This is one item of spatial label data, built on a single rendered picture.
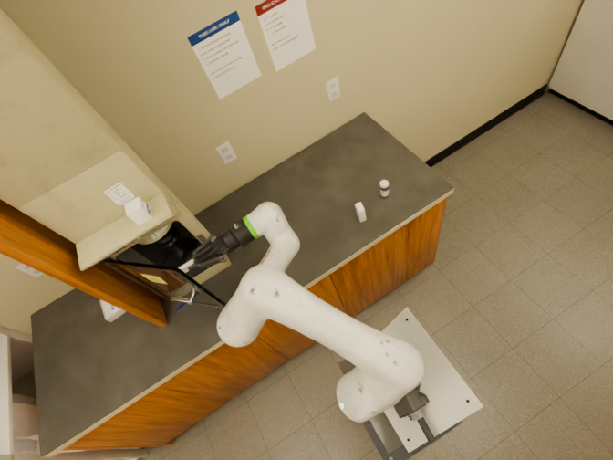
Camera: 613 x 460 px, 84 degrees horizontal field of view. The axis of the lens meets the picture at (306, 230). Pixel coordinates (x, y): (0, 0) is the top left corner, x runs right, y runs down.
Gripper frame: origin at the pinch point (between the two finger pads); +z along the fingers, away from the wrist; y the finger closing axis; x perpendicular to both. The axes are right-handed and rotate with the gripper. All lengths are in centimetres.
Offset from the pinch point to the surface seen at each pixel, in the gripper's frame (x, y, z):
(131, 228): -23.0, -6.6, 4.2
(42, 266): -29.5, -5.1, 29.1
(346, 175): 34, -23, -80
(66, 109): -59, -14, -6
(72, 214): -33.1, -14.1, 15.2
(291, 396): 128, 29, 11
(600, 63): 85, -28, -288
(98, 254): -23.0, -4.3, 16.2
